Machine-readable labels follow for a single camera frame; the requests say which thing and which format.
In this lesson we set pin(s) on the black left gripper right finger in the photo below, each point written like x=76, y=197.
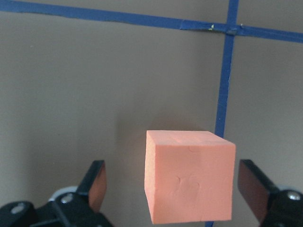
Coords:
x=272, y=206

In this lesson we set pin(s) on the orange foam cube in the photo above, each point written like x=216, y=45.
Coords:
x=188, y=176

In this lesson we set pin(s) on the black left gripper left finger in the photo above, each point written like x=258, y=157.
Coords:
x=75, y=206

